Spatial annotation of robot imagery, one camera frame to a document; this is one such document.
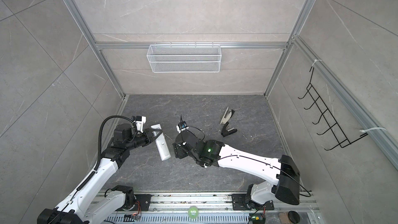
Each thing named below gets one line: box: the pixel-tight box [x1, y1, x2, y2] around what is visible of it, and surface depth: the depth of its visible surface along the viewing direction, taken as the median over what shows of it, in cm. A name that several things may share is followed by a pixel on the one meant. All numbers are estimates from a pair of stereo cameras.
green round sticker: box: [188, 205, 199, 219], surface depth 73 cm
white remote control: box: [150, 123, 172, 162], surface depth 76 cm
